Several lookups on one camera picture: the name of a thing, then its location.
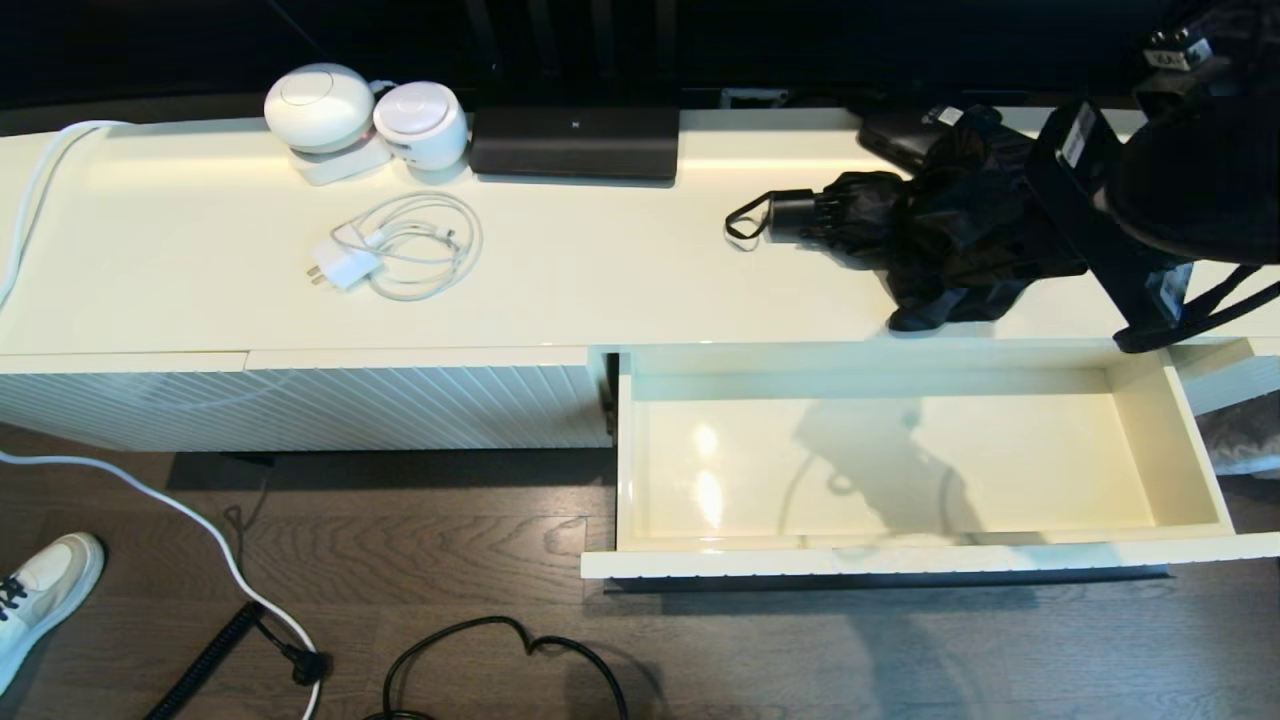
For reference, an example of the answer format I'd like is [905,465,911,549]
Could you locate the black coiled cable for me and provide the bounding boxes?
[145,600,266,720]

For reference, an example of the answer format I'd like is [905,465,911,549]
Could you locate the white sneaker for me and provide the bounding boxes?
[0,533,106,693]

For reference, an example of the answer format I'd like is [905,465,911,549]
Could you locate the thin black cable with plug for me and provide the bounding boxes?
[255,610,331,687]

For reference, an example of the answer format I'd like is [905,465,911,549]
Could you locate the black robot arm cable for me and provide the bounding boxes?
[1180,262,1280,336]

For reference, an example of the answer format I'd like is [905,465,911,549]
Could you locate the white coiled charging cable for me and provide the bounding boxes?
[332,190,485,302]

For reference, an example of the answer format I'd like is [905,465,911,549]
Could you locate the black folding umbrella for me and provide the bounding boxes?
[724,104,1091,333]

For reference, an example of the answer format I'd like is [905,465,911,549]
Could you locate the cream ribbed-front drawer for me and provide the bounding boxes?
[580,340,1280,581]

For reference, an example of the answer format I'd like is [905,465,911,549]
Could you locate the white slatted cabinet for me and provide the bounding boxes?
[0,105,1280,453]

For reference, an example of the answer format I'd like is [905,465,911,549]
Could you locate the small white round device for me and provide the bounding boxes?
[373,80,470,173]

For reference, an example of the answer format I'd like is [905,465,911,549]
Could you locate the thick white cable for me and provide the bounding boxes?
[0,119,136,313]

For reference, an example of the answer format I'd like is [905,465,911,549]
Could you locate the black looped power cable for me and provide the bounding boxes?
[362,615,631,720]

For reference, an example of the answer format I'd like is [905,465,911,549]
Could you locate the white charger adapter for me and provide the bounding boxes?
[306,240,383,291]

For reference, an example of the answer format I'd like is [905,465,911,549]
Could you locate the black router with antennas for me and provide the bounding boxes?
[465,0,681,181]

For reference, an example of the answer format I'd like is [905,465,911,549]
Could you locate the white power strip cable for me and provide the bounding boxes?
[0,450,323,720]

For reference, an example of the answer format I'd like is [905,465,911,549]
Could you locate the black set-top box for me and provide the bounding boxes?
[858,106,951,171]

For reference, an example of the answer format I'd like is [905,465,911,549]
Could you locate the white fluffy slipper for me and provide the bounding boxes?
[1195,395,1280,479]

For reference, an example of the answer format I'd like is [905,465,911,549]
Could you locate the large white round device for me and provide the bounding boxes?
[264,62,393,186]

